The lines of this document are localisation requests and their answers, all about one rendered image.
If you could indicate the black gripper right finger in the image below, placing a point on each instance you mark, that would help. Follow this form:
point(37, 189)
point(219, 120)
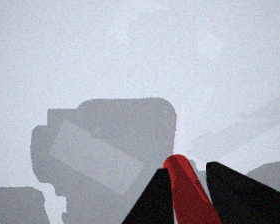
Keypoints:
point(238, 199)

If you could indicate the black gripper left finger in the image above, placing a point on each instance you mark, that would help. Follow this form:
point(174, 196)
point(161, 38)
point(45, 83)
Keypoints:
point(155, 205)

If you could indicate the red peg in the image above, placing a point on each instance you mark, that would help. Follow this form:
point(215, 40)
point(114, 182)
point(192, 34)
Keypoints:
point(190, 202)

